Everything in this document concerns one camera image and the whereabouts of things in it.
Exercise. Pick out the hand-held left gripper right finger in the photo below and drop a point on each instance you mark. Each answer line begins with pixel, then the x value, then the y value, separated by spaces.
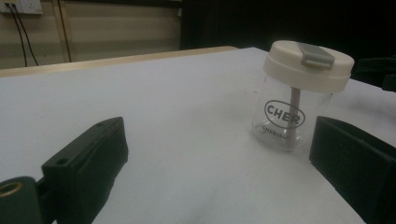
pixel 358 161

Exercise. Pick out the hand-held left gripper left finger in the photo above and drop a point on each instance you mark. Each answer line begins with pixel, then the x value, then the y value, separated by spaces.
pixel 93 155

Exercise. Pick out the white table cover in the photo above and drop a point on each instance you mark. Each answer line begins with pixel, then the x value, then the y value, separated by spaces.
pixel 186 124

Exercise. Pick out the glass cup with cream lid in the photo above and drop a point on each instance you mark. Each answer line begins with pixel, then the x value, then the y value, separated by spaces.
pixel 299 67

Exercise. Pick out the white wall socket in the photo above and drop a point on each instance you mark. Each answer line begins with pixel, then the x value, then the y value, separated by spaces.
pixel 26 5

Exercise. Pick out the wooden table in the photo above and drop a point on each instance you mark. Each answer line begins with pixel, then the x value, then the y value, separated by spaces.
pixel 93 63

